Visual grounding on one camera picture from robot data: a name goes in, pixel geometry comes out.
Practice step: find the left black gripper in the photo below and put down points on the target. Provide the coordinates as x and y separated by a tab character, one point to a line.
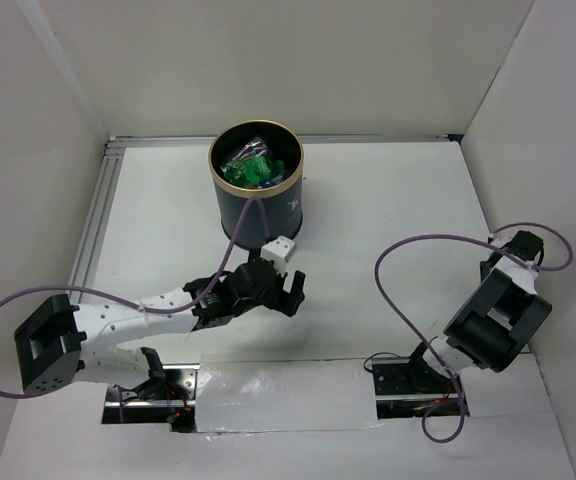
287	302

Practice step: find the green bottle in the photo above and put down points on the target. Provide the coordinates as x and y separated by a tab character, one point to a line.
247	173

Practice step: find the clear bottle blue label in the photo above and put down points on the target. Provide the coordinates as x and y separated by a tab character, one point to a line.
272	181

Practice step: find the clear wide-mouth plastic jar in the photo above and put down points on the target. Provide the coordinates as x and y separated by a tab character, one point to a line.
254	148

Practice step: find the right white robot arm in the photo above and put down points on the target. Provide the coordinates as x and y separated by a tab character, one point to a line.
494	325

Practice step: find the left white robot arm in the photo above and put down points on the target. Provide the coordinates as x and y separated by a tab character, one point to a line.
62	343

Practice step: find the dark blue cylindrical bin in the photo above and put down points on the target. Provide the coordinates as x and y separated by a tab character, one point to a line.
253	216

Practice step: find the silver tape sheet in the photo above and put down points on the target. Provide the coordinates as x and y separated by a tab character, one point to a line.
294	396

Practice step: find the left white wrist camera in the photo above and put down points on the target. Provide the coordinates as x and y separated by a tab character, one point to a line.
279	252

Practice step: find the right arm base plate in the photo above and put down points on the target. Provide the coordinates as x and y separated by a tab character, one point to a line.
410	391

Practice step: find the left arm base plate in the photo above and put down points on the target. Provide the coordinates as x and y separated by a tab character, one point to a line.
171	404

